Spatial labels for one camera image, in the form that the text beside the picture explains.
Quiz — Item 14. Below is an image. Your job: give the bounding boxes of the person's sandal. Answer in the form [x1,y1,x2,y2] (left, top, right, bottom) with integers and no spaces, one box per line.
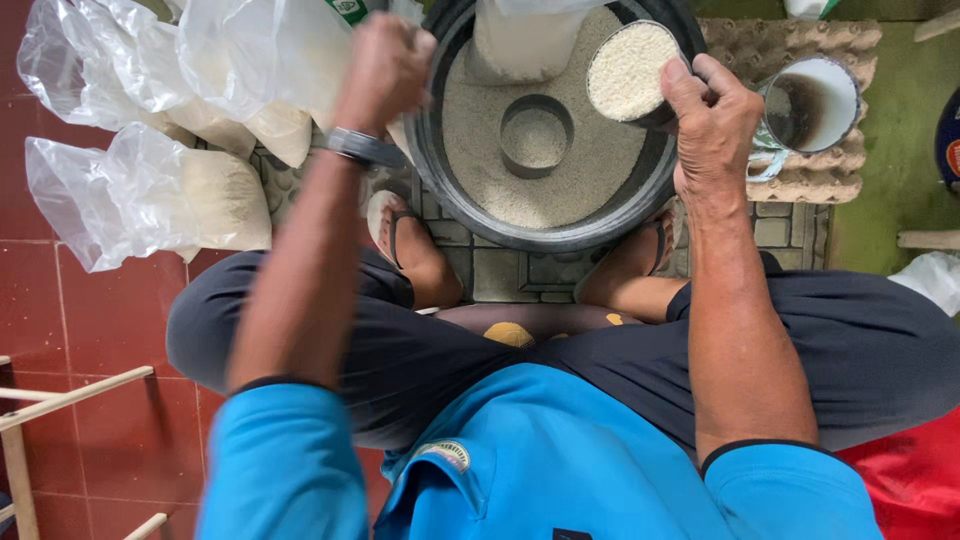
[573,197,685,303]
[366,189,430,270]

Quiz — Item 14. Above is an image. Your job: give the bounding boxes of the person's left sandal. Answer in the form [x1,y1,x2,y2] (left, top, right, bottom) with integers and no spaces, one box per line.
[366,189,430,270]

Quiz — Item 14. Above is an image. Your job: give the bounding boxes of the red cloth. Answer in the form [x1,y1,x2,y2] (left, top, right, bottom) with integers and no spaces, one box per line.
[834,405,960,540]

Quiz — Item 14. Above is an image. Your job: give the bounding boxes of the white and green packet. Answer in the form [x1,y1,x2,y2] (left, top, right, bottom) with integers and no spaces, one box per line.
[782,0,841,21]

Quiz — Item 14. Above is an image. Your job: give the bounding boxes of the wooden stick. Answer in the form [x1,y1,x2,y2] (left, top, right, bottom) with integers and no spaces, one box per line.
[912,9,960,44]
[897,228,960,252]

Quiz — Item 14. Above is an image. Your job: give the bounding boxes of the large black round basin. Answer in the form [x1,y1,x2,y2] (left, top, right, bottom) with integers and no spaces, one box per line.
[405,0,708,255]

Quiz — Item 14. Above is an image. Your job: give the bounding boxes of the round metal scoop can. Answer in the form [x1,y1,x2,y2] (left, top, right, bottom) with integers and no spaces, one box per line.
[585,19,690,130]

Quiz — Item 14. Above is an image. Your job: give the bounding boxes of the person's dark shorts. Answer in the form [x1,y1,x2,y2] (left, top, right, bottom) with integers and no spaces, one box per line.
[165,247,960,453]

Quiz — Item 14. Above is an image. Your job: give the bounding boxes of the person's right hand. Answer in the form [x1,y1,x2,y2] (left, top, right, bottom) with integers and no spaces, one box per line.
[660,52,766,216]

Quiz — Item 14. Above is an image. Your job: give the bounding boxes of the light wooden frame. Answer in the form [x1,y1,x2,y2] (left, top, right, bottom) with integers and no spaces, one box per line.
[0,355,171,540]

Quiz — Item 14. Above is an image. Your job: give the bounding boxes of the person's foot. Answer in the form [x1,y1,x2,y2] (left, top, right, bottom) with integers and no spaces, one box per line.
[373,201,466,310]
[576,213,693,325]

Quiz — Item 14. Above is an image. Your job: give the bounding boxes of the green mat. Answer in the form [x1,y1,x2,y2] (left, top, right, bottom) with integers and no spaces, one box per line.
[690,0,960,277]

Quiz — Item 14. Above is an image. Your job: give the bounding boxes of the grey cardboard egg tray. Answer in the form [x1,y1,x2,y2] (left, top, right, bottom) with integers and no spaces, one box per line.
[696,18,884,205]

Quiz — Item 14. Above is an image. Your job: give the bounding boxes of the person's right sandal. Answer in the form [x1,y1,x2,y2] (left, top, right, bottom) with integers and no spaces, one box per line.
[573,197,685,303]

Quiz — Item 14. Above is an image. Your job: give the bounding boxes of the grey wristwatch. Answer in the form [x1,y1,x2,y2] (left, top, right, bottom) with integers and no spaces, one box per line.
[324,126,408,171]

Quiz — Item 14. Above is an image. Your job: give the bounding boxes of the person's blue shirt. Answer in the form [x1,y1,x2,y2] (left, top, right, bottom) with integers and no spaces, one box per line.
[195,363,886,540]

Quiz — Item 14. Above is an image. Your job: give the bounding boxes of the small round metal can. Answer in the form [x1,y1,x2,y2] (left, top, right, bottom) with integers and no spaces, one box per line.
[499,93,576,180]

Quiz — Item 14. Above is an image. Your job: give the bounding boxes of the person's left foot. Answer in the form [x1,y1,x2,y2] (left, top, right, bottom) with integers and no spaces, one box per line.
[373,201,466,310]

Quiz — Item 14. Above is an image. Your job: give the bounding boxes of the person's right foot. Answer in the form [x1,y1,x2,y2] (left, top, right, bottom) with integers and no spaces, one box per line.
[576,213,693,325]

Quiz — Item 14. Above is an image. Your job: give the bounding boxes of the stone-pattern floor mat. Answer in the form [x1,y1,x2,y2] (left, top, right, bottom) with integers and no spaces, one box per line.
[249,126,834,305]

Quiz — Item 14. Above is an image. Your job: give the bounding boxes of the white enamel mug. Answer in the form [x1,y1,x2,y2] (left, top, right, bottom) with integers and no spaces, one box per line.
[746,54,864,185]

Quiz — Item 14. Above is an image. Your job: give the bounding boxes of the dark blue round lid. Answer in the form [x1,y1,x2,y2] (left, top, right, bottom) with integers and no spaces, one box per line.
[933,86,960,192]

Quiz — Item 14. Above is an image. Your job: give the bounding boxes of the crumpled white plastic bag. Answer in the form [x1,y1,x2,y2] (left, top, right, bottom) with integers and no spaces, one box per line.
[887,250,960,319]

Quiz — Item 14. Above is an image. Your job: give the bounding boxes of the person's left hand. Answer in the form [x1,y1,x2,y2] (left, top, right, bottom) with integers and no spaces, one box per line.
[333,11,438,141]

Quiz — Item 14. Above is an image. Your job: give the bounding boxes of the scooped white rice portion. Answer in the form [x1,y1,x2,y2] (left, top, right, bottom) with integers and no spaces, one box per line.
[588,22,681,123]

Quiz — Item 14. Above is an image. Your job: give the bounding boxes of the brown patterned stool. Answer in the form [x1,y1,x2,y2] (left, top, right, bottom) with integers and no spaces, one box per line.
[433,303,648,351]

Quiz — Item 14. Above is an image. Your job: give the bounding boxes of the green label packet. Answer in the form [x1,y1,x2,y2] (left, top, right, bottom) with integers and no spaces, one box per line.
[324,0,370,27]

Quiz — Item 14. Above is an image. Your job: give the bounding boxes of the loose white rice heap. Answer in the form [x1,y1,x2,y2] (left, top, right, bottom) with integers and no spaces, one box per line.
[441,6,648,231]

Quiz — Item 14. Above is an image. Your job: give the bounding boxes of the filled clear rice bag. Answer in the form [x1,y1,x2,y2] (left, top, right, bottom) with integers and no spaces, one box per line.
[16,0,198,147]
[24,122,273,274]
[165,96,258,160]
[176,0,355,169]

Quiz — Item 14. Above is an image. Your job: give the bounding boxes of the open plastic rice bag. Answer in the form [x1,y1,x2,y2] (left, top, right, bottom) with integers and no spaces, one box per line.
[463,0,625,86]

